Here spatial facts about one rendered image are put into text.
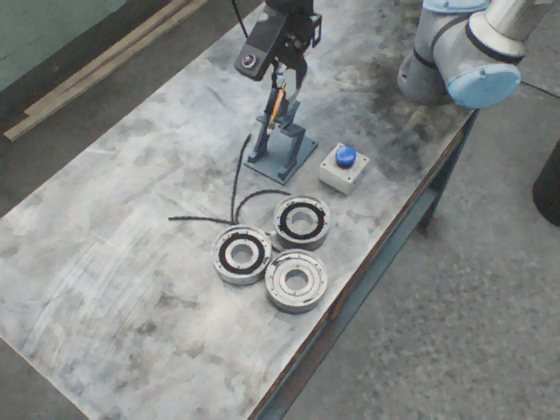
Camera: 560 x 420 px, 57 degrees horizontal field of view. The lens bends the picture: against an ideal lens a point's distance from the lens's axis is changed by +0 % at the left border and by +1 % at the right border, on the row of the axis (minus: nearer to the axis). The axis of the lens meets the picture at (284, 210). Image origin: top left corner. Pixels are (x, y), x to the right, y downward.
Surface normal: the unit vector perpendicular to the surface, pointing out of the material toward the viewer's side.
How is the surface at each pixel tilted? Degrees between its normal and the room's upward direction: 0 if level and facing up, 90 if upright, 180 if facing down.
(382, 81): 0
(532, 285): 0
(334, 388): 0
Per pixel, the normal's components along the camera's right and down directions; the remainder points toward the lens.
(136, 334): -0.01, -0.54
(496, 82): 0.12, 0.90
